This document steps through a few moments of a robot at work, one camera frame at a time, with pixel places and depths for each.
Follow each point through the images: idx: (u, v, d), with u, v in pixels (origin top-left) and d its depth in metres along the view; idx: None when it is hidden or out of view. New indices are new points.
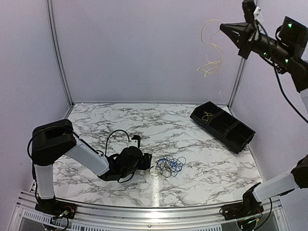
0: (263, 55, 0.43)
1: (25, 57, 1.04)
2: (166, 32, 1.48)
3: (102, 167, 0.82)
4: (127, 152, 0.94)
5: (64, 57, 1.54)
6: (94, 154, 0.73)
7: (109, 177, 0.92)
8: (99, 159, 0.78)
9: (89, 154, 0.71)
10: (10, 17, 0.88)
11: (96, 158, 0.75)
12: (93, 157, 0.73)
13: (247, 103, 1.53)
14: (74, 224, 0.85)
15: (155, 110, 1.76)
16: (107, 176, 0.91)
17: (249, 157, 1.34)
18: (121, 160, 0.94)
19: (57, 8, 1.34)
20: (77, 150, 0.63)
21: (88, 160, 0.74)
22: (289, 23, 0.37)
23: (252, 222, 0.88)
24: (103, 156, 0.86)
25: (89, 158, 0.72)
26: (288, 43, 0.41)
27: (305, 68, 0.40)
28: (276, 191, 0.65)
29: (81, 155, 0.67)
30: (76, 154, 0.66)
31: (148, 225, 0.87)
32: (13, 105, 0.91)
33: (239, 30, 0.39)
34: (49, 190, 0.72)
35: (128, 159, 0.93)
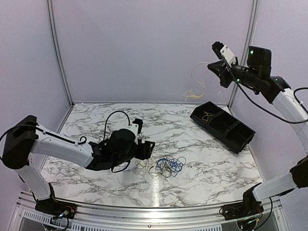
0: (238, 81, 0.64)
1: (25, 57, 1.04)
2: (166, 32, 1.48)
3: (84, 157, 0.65)
4: (117, 136, 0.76)
5: (64, 57, 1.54)
6: (68, 145, 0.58)
7: (98, 165, 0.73)
8: (78, 149, 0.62)
9: (61, 148, 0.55)
10: (10, 17, 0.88)
11: (72, 149, 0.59)
12: (67, 148, 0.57)
13: (247, 103, 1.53)
14: (74, 224, 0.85)
15: (155, 110, 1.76)
16: (95, 164, 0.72)
17: (249, 157, 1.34)
18: (110, 144, 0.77)
19: (57, 8, 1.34)
20: (44, 145, 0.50)
21: (65, 154, 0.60)
22: (251, 51, 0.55)
23: (252, 222, 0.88)
24: (85, 144, 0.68)
25: (63, 151, 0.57)
26: (254, 68, 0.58)
27: (269, 83, 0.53)
28: (276, 191, 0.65)
29: (51, 150, 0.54)
30: (44, 150, 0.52)
31: (148, 225, 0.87)
32: (13, 104, 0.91)
33: (217, 68, 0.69)
34: (44, 190, 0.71)
35: (118, 143, 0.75)
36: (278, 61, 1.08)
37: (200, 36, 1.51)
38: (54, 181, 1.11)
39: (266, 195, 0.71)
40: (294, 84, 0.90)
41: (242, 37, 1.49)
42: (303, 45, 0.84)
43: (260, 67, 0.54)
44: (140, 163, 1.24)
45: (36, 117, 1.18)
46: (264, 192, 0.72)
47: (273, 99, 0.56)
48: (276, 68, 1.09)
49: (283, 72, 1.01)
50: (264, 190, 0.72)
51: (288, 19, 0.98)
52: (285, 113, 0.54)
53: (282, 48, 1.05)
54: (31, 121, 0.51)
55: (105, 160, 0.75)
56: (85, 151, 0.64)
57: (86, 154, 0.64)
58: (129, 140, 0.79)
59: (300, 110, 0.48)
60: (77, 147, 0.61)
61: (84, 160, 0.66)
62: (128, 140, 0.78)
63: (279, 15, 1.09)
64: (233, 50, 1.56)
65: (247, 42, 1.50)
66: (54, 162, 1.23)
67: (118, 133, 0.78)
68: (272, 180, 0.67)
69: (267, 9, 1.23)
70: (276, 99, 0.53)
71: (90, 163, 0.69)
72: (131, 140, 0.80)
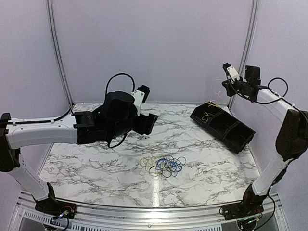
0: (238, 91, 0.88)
1: (25, 57, 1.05)
2: (166, 32, 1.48)
3: (66, 133, 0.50)
4: (113, 97, 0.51)
5: (64, 57, 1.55)
6: (39, 127, 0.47)
7: (89, 136, 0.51)
8: (55, 126, 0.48)
9: (36, 133, 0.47)
10: (10, 17, 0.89)
11: (48, 130, 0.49)
12: (44, 131, 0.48)
13: (247, 102, 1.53)
14: (74, 224, 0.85)
15: (155, 110, 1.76)
16: (85, 134, 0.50)
17: (249, 157, 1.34)
18: (105, 110, 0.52)
19: (57, 8, 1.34)
20: (17, 138, 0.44)
21: (48, 138, 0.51)
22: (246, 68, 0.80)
23: (252, 222, 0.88)
24: (67, 117, 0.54)
25: (43, 134, 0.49)
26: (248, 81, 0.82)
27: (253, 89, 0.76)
28: (271, 175, 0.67)
29: (28, 138, 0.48)
30: (23, 141, 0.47)
31: (148, 225, 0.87)
32: (14, 104, 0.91)
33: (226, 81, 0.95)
34: (42, 190, 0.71)
35: (114, 106, 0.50)
36: (277, 61, 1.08)
37: (200, 36, 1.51)
38: (54, 181, 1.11)
39: (264, 184, 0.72)
40: (294, 83, 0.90)
41: (242, 37, 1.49)
42: (302, 45, 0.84)
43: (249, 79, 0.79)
44: (140, 163, 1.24)
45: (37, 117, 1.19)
46: (263, 181, 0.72)
47: (257, 98, 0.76)
48: (275, 68, 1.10)
49: (283, 72, 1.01)
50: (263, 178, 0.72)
51: (288, 19, 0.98)
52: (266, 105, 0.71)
53: (281, 48, 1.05)
54: (2, 118, 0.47)
55: (97, 129, 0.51)
56: (65, 125, 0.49)
57: (64, 129, 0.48)
58: (129, 103, 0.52)
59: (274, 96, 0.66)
60: (53, 126, 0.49)
61: (70, 134, 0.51)
62: (126, 102, 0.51)
63: (278, 15, 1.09)
64: (233, 50, 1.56)
65: (247, 42, 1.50)
66: (54, 162, 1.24)
67: (114, 94, 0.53)
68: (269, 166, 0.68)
69: (267, 9, 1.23)
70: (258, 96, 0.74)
71: (79, 135, 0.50)
72: (131, 103, 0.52)
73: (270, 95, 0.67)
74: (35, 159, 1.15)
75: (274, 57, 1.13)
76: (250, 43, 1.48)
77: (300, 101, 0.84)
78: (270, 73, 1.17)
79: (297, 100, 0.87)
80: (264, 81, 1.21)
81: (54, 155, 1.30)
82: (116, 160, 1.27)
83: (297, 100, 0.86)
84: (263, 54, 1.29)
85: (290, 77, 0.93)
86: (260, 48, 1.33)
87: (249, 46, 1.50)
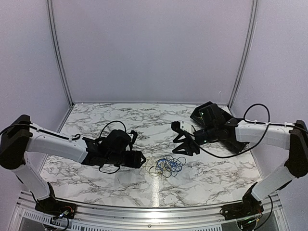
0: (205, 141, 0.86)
1: (25, 56, 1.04)
2: (166, 32, 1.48)
3: (75, 151, 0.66)
4: (116, 134, 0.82)
5: (64, 57, 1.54)
6: (57, 139, 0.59)
7: (93, 160, 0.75)
8: (72, 144, 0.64)
9: (55, 144, 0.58)
10: (10, 18, 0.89)
11: (64, 147, 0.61)
12: (61, 145, 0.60)
13: (247, 102, 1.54)
14: (74, 224, 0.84)
15: (156, 110, 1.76)
16: (90, 159, 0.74)
17: (249, 157, 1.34)
18: (109, 143, 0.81)
19: (56, 7, 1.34)
20: (38, 143, 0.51)
21: (57, 152, 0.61)
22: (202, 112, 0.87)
23: (252, 222, 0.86)
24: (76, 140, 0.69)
25: (58, 147, 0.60)
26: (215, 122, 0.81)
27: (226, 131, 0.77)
28: (275, 186, 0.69)
29: (44, 147, 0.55)
30: (38, 148, 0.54)
31: (148, 225, 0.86)
32: (13, 104, 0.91)
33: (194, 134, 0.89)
34: (42, 189, 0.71)
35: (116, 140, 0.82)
36: (278, 61, 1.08)
37: (200, 36, 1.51)
38: (54, 181, 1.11)
39: (265, 191, 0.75)
40: (294, 83, 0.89)
41: (242, 36, 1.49)
42: (301, 45, 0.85)
43: (215, 120, 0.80)
44: None
45: (36, 118, 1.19)
46: (262, 186, 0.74)
47: (237, 137, 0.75)
48: (276, 68, 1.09)
49: (283, 72, 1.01)
50: (262, 186, 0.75)
51: (288, 19, 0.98)
52: (254, 139, 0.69)
53: (281, 48, 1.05)
54: (24, 120, 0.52)
55: (98, 156, 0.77)
56: (79, 146, 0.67)
57: (79, 148, 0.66)
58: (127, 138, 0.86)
59: (259, 127, 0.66)
60: (70, 144, 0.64)
61: (80, 155, 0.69)
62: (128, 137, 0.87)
63: (279, 15, 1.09)
64: (233, 50, 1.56)
65: (247, 42, 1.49)
66: (54, 162, 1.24)
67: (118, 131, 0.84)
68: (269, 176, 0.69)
69: (268, 9, 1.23)
70: (238, 134, 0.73)
71: (85, 160, 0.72)
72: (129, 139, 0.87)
73: (255, 127, 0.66)
74: (35, 158, 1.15)
75: (274, 57, 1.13)
76: (250, 43, 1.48)
77: (299, 101, 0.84)
78: (270, 73, 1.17)
79: (296, 100, 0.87)
80: (255, 83, 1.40)
81: (54, 155, 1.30)
82: None
83: (297, 100, 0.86)
84: (263, 54, 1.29)
85: (290, 78, 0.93)
86: (261, 48, 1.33)
87: (249, 46, 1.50)
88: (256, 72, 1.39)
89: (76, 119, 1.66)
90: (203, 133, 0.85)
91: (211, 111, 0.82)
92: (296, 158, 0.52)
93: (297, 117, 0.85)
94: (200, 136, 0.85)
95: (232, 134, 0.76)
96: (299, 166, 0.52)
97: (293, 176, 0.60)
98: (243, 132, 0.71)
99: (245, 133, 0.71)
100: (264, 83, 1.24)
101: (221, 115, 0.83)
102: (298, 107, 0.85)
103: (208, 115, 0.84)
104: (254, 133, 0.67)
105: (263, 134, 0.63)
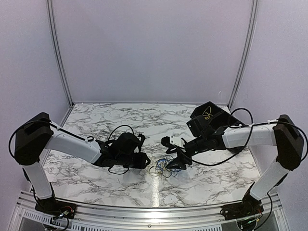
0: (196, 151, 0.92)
1: (25, 56, 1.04)
2: (166, 32, 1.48)
3: (90, 151, 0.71)
4: (127, 136, 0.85)
5: (64, 57, 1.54)
6: (75, 139, 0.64)
7: (104, 163, 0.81)
8: (87, 145, 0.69)
9: (72, 143, 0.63)
10: (10, 17, 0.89)
11: (81, 147, 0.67)
12: (78, 145, 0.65)
13: (247, 102, 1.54)
14: (74, 224, 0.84)
15: (155, 110, 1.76)
16: (102, 161, 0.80)
17: (249, 157, 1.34)
18: (118, 146, 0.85)
19: (56, 7, 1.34)
20: (57, 141, 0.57)
21: (73, 151, 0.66)
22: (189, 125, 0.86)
23: (252, 222, 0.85)
24: (92, 141, 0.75)
25: (75, 147, 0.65)
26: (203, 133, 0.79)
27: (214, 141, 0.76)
28: (272, 183, 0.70)
29: (62, 145, 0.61)
30: (57, 146, 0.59)
31: (148, 225, 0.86)
32: (13, 104, 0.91)
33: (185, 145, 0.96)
34: (46, 188, 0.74)
35: (126, 143, 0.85)
36: (277, 61, 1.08)
37: (200, 36, 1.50)
38: (54, 181, 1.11)
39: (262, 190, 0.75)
40: (294, 83, 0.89)
41: (242, 37, 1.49)
42: (301, 45, 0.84)
43: (203, 131, 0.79)
44: None
45: None
46: (261, 185, 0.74)
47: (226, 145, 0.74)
48: (276, 68, 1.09)
49: (283, 72, 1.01)
50: (259, 185, 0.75)
51: (288, 19, 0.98)
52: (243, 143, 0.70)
53: (281, 48, 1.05)
54: (45, 118, 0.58)
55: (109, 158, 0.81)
56: (93, 147, 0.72)
57: (93, 149, 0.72)
58: (135, 141, 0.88)
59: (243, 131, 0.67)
60: (86, 145, 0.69)
61: (93, 156, 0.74)
62: (137, 140, 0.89)
63: (278, 15, 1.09)
64: (233, 50, 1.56)
65: (247, 42, 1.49)
66: (54, 162, 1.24)
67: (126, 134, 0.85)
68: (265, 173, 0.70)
69: (267, 9, 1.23)
70: (225, 141, 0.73)
71: (97, 161, 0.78)
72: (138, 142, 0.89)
73: (240, 132, 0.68)
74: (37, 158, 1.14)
75: (274, 57, 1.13)
76: (250, 43, 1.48)
77: (299, 101, 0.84)
78: (270, 73, 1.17)
79: (296, 100, 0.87)
80: (255, 83, 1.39)
81: (54, 155, 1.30)
82: None
83: (297, 100, 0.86)
84: (263, 54, 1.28)
85: (290, 78, 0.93)
86: (260, 48, 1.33)
87: (249, 46, 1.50)
88: (256, 73, 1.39)
89: (76, 119, 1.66)
90: (193, 144, 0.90)
91: (197, 122, 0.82)
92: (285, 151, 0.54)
93: (297, 117, 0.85)
94: (190, 147, 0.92)
95: (221, 143, 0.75)
96: (288, 158, 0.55)
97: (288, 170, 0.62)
98: (230, 138, 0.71)
99: (232, 139, 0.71)
100: (264, 83, 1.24)
101: (207, 124, 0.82)
102: (298, 107, 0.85)
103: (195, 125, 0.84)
104: (241, 137, 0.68)
105: (250, 135, 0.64)
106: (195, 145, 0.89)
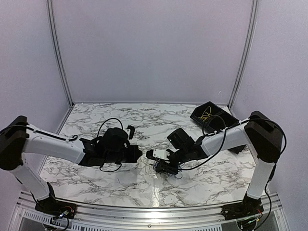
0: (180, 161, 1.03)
1: (25, 57, 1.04)
2: (166, 32, 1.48)
3: (72, 151, 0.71)
4: (111, 133, 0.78)
5: (64, 57, 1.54)
6: (55, 141, 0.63)
7: (90, 161, 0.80)
8: (70, 146, 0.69)
9: (53, 145, 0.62)
10: (10, 17, 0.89)
11: (62, 147, 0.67)
12: (58, 146, 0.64)
13: (247, 102, 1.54)
14: (74, 224, 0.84)
15: (155, 110, 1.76)
16: (87, 160, 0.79)
17: (249, 157, 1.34)
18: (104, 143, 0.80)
19: (56, 7, 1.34)
20: (35, 144, 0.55)
21: (55, 152, 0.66)
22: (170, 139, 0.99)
23: (252, 222, 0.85)
24: (74, 140, 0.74)
25: (56, 147, 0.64)
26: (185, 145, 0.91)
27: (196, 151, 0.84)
28: (263, 180, 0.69)
29: (41, 148, 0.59)
30: (35, 148, 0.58)
31: (148, 225, 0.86)
32: (12, 104, 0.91)
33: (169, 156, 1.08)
34: (42, 189, 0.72)
35: (113, 140, 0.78)
36: (278, 61, 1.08)
37: (200, 36, 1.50)
38: (54, 181, 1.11)
39: (256, 188, 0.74)
40: (294, 83, 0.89)
41: (242, 37, 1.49)
42: (301, 45, 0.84)
43: (184, 143, 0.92)
44: (140, 163, 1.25)
45: (35, 118, 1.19)
46: (254, 184, 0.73)
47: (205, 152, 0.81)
48: (276, 68, 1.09)
49: (283, 72, 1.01)
50: (253, 185, 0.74)
51: (288, 19, 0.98)
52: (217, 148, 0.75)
53: (281, 48, 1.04)
54: (22, 121, 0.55)
55: (96, 156, 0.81)
56: (75, 146, 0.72)
57: (77, 149, 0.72)
58: (122, 137, 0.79)
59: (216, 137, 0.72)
60: (68, 145, 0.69)
61: (77, 156, 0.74)
62: (123, 137, 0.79)
63: (279, 15, 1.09)
64: (233, 50, 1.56)
65: (247, 42, 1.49)
66: (54, 162, 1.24)
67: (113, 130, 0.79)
68: (256, 171, 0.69)
69: (267, 9, 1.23)
70: (205, 148, 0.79)
71: (83, 160, 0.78)
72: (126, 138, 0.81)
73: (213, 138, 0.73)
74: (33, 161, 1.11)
75: (274, 57, 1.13)
76: (250, 43, 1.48)
77: (299, 101, 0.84)
78: (271, 73, 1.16)
79: (296, 100, 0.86)
80: (255, 83, 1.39)
81: None
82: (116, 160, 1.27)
83: (297, 100, 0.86)
84: (263, 54, 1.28)
85: (290, 78, 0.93)
86: (261, 48, 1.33)
87: (249, 46, 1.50)
88: (256, 73, 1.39)
89: (76, 119, 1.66)
90: (176, 154, 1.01)
91: (177, 135, 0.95)
92: (264, 147, 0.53)
93: (297, 117, 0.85)
94: (174, 158, 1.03)
95: (201, 152, 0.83)
96: (268, 154, 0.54)
97: (272, 163, 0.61)
98: (206, 146, 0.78)
99: (209, 146, 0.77)
100: (264, 83, 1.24)
101: (187, 137, 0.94)
102: (298, 107, 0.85)
103: (176, 139, 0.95)
104: (216, 143, 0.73)
105: (223, 139, 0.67)
106: (178, 155, 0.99)
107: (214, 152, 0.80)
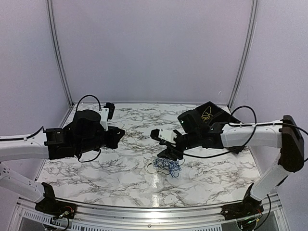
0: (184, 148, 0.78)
1: (25, 57, 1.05)
2: (166, 32, 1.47)
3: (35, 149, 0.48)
4: (80, 116, 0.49)
5: (64, 57, 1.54)
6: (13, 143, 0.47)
7: (60, 153, 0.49)
8: (27, 144, 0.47)
9: (12, 149, 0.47)
10: (10, 18, 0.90)
11: (20, 148, 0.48)
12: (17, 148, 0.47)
13: (247, 103, 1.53)
14: (74, 224, 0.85)
15: (155, 110, 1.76)
16: (56, 150, 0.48)
17: (249, 157, 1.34)
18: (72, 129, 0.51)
19: (56, 7, 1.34)
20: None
21: (24, 154, 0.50)
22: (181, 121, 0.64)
23: (252, 222, 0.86)
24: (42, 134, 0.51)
25: (17, 151, 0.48)
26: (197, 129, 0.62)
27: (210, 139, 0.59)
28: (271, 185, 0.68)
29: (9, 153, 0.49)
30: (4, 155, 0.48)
31: (148, 225, 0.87)
32: (12, 104, 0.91)
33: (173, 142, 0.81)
34: (34, 193, 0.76)
35: (83, 127, 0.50)
36: (277, 61, 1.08)
37: (199, 36, 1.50)
38: (54, 181, 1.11)
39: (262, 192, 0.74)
40: (293, 83, 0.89)
41: (242, 37, 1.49)
42: (300, 45, 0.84)
43: (197, 127, 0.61)
44: (140, 163, 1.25)
45: (35, 118, 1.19)
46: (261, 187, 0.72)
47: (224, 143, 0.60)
48: (276, 68, 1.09)
49: (283, 72, 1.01)
50: (260, 188, 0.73)
51: (288, 19, 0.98)
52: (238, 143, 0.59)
53: (281, 48, 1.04)
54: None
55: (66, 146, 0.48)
56: (36, 142, 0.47)
57: (37, 146, 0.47)
58: (95, 121, 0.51)
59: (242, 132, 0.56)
60: (25, 143, 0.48)
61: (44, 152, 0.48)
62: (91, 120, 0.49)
63: (279, 15, 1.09)
64: (232, 50, 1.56)
65: (247, 42, 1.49)
66: (54, 162, 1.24)
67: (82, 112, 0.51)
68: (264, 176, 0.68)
69: (267, 8, 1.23)
70: (224, 141, 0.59)
71: (51, 151, 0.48)
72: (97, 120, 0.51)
73: (239, 132, 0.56)
74: (32, 163, 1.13)
75: (274, 57, 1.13)
76: (250, 44, 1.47)
77: (298, 101, 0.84)
78: (270, 73, 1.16)
79: (296, 100, 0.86)
80: (255, 83, 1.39)
81: None
82: (116, 160, 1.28)
83: (297, 100, 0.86)
84: (263, 54, 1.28)
85: (290, 77, 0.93)
86: (260, 49, 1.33)
87: (249, 46, 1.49)
88: (256, 72, 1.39)
89: None
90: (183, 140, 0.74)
91: (192, 119, 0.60)
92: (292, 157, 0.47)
93: (296, 117, 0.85)
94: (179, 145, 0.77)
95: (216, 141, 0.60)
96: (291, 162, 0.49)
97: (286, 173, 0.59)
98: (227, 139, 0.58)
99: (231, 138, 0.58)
100: (264, 83, 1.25)
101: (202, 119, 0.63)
102: (298, 107, 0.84)
103: (190, 122, 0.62)
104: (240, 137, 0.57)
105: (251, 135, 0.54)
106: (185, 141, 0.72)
107: (232, 146, 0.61)
